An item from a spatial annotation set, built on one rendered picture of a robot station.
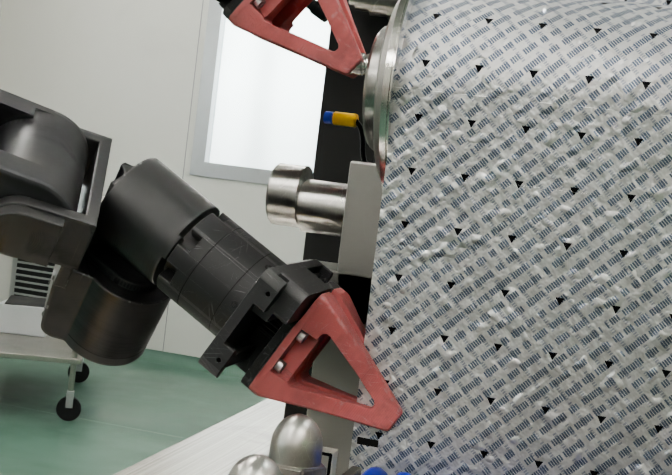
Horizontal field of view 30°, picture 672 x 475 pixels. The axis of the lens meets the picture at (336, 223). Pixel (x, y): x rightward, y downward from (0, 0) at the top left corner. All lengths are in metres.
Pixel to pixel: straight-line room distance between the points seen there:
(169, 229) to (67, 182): 0.06
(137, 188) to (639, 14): 0.29
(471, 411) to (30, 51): 6.54
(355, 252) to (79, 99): 6.25
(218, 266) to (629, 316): 0.22
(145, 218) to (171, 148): 6.05
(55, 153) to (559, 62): 0.28
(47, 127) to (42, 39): 6.41
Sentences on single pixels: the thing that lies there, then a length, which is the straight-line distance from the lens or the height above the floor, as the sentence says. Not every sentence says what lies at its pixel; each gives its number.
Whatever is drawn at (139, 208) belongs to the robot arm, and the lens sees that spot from 0.71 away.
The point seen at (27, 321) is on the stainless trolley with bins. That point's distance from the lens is 5.70.
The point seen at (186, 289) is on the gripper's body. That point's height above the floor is 1.12.
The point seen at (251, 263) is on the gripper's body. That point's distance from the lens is 0.69.
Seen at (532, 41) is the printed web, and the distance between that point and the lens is 0.69.
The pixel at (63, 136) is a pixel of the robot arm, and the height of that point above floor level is 1.20.
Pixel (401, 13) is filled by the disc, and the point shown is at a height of 1.29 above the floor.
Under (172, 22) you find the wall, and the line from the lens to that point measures 6.81.
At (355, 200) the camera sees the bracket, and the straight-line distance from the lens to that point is 0.77.
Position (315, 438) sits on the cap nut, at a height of 1.07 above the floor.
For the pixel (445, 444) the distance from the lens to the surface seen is 0.70.
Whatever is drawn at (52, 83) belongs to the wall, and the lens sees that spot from 7.08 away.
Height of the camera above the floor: 1.21
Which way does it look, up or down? 3 degrees down
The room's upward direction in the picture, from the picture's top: 7 degrees clockwise
